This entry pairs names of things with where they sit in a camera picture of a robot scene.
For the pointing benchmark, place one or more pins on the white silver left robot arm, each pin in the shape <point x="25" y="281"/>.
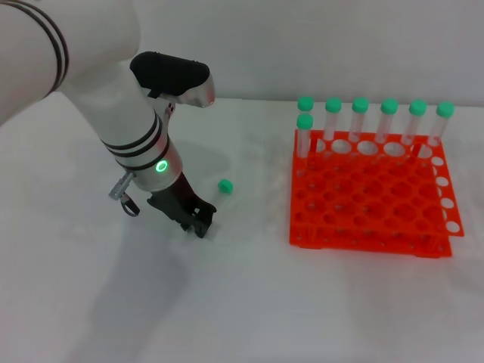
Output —
<point x="75" y="64"/>

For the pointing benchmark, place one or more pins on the green capped test tube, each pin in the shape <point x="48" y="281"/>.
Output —
<point x="306" y="103"/>
<point x="388" y="115"/>
<point x="304" y="132"/>
<point x="225" y="186"/>
<point x="332" y="113"/>
<point x="416" y="117"/>
<point x="443" y="117"/>
<point x="359" y="113"/>

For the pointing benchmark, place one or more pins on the orange test tube rack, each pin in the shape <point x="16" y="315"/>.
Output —
<point x="370" y="196"/>

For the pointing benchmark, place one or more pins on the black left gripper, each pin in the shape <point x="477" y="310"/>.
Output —
<point x="175" y="200"/>

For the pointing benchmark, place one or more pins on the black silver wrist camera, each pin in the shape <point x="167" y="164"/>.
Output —
<point x="170" y="75"/>

